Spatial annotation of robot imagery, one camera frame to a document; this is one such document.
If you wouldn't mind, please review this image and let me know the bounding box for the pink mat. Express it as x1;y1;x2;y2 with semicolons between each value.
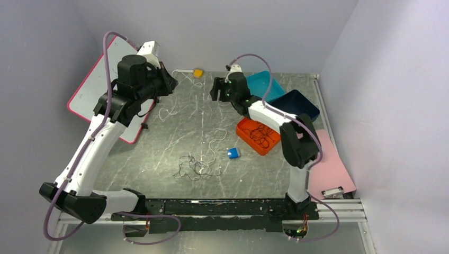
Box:
308;129;356;199

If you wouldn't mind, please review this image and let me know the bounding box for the navy plastic box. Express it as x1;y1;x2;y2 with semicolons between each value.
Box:
269;89;320;122

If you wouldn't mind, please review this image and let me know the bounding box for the black cable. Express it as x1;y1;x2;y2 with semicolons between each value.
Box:
242;122;280;148

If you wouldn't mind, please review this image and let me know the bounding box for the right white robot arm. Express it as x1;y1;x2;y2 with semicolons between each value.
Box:
210;71;323;219

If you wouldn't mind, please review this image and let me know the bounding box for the small metal bracket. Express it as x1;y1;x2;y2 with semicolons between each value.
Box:
321;186;345;199

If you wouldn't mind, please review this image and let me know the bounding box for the orange plastic box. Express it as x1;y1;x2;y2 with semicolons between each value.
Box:
236;117;281;156

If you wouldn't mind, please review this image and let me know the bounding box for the blue white small block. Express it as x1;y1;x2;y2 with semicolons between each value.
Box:
227;148;240;159

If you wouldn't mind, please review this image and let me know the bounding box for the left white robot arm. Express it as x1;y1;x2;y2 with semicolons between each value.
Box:
39;55;178;224

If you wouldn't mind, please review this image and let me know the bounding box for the cable bundle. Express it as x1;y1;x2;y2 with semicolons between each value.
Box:
173;154;223;182

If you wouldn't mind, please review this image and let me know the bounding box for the white cable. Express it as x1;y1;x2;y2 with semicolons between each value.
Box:
158;69;229;166

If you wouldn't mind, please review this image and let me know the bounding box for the pink-framed whiteboard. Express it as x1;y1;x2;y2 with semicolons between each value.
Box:
67;37;154;144

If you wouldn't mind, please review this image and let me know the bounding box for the teal plastic box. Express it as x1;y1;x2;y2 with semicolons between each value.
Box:
246;70;285;102

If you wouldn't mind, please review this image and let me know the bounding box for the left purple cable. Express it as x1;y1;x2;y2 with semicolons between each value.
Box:
42;31;182;246

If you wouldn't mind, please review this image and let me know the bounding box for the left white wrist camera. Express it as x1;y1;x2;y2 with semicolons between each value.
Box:
137;41;160;66

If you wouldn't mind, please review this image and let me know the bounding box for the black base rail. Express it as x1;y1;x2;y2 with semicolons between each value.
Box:
110;197;319;237

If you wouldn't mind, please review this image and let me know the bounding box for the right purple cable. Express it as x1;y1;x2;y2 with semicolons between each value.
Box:
228;53;341;243

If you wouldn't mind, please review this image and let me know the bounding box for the yellow small block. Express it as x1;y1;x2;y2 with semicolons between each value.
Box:
192;69;204;78

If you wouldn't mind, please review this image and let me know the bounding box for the purple cable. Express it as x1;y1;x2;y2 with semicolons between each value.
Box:
228;53;341;243
42;31;182;246

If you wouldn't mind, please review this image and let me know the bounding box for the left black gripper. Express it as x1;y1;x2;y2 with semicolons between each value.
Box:
137;61;179;103

